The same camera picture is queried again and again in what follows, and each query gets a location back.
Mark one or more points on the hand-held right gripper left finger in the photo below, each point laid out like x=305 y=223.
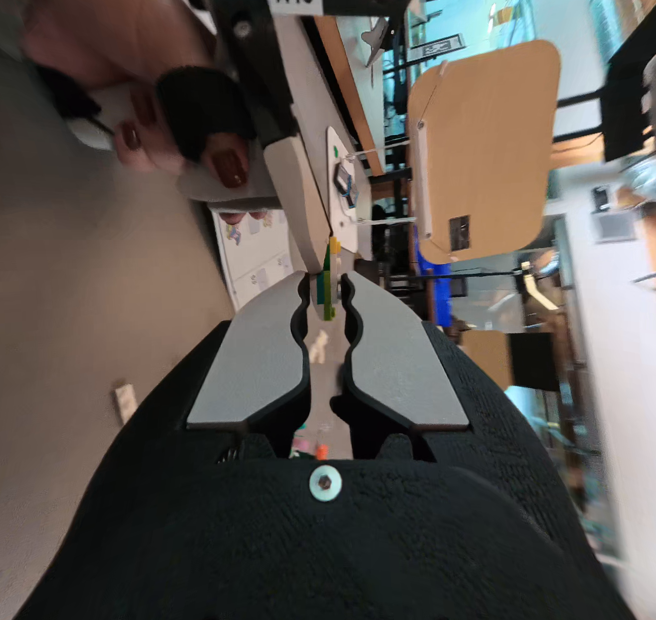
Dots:
x=251 y=364

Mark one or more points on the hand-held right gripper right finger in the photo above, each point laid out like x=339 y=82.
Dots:
x=405 y=364

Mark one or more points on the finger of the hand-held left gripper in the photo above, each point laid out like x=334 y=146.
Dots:
x=300 y=205
x=344 y=226

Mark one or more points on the small toy brick model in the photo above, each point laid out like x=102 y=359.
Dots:
x=328 y=292

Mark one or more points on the person's left hand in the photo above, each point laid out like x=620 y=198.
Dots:
x=118 y=20

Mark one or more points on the wooden edged desk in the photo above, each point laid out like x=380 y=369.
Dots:
x=328 y=66

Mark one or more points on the white toy brick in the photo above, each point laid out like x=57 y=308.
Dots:
x=125 y=402
x=319 y=347

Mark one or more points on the instruction sheet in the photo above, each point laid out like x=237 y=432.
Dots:
x=251 y=256

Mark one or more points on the blue plastic object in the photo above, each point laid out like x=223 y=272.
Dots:
x=435 y=292

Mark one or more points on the heap of toy bricks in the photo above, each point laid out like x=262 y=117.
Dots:
x=302 y=446

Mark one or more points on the wooden chair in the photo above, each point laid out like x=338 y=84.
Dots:
x=487 y=143

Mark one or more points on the black white marker sign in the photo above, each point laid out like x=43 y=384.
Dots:
x=435 y=47

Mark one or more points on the black monitor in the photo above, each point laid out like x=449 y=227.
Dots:
x=625 y=118

